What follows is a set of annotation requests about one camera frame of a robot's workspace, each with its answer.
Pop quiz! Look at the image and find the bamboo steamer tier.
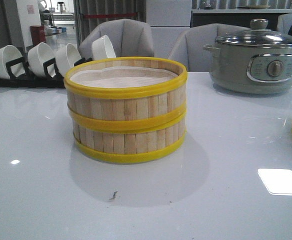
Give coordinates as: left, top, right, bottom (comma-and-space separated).
71, 109, 186, 164
64, 57, 187, 121

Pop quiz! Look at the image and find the white bowl right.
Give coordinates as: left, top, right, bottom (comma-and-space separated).
91, 35, 116, 61

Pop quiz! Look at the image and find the white bowl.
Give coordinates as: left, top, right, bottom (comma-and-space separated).
55, 43, 81, 76
0, 45, 22, 80
28, 42, 55, 77
91, 35, 116, 61

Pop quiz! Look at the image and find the grey chair left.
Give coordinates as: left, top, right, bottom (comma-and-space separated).
78, 19, 154, 59

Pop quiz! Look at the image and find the green electric cooking pot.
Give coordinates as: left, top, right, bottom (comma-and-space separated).
203, 43, 292, 95

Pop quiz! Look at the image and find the black dish rack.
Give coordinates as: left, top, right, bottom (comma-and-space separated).
0, 57, 93, 89

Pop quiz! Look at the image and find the red cylinder bin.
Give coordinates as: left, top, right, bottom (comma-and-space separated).
30, 25, 46, 46

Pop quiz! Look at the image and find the dark counter cabinet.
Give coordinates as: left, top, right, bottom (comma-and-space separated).
190, 9, 292, 30

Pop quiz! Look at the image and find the glass pot lid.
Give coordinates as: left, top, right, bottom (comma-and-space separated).
215, 18, 292, 48

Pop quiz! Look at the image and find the white bowl far left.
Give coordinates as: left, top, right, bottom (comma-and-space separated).
0, 45, 22, 80

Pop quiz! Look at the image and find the grey chair far right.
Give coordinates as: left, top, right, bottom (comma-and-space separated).
276, 13, 292, 34

